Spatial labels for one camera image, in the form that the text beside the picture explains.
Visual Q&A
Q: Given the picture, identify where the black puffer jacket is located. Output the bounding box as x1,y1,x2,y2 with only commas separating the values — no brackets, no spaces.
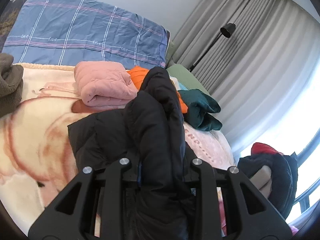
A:
68,67,194,239

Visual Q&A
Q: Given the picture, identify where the navy and red clothes pile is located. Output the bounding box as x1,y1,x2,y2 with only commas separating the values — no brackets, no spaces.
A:
238,142,298,218

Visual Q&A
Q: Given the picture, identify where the cream pig blanket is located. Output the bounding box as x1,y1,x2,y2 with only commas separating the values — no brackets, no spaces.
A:
1,63,95,236

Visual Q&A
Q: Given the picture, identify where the dark teal velvet garment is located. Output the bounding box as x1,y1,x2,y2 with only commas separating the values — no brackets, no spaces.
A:
178,89,222,132

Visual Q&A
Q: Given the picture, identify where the pink folded jacket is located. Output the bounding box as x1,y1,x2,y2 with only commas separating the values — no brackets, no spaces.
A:
74,61,138,110

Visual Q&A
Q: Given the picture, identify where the grey curtain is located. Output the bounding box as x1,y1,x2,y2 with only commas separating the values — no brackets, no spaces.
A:
170,0,319,154

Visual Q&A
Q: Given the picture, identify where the orange folded jacket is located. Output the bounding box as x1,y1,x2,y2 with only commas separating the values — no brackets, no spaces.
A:
127,66,188,114

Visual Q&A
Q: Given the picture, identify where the green pillow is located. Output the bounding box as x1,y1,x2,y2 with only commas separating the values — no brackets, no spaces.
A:
167,64,210,95

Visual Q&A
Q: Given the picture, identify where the olive fleece folded garment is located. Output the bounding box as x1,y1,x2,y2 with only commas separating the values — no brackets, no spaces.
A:
0,53,24,117

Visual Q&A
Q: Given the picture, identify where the black floor lamp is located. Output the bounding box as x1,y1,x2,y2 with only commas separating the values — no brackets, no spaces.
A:
188,23,237,73

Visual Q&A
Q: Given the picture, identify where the blue plaid sheet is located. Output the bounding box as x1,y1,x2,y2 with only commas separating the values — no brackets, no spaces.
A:
3,0,169,69

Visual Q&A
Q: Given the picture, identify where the dark patterned quilt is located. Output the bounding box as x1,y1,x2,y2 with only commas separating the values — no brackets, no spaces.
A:
0,0,27,52

